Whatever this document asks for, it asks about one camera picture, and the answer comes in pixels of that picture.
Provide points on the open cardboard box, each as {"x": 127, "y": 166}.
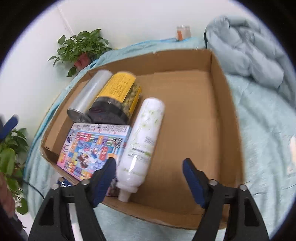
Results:
{"x": 200, "y": 123}

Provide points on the large silver metal can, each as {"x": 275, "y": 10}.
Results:
{"x": 78, "y": 109}

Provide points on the potted plant red pot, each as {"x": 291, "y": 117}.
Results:
{"x": 80, "y": 50}

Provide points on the crumpled light blue duvet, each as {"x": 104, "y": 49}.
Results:
{"x": 248, "y": 49}

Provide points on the light blue quilt bedspread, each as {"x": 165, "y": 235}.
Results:
{"x": 267, "y": 127}

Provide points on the white spray bottle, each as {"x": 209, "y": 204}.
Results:
{"x": 135, "y": 161}

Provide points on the small orange label jar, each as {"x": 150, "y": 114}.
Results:
{"x": 183, "y": 32}

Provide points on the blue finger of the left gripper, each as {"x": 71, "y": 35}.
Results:
{"x": 7, "y": 126}

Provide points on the colourful board game box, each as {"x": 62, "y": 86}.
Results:
{"x": 88, "y": 146}

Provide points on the yellow label jar black lid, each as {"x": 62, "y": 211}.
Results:
{"x": 117, "y": 101}

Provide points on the large green leafy plant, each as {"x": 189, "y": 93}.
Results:
{"x": 13, "y": 148}

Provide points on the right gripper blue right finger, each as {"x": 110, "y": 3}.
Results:
{"x": 244, "y": 221}

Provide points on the person's left hand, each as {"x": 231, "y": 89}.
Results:
{"x": 7, "y": 201}

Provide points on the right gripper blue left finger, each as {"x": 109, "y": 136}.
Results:
{"x": 53, "y": 222}

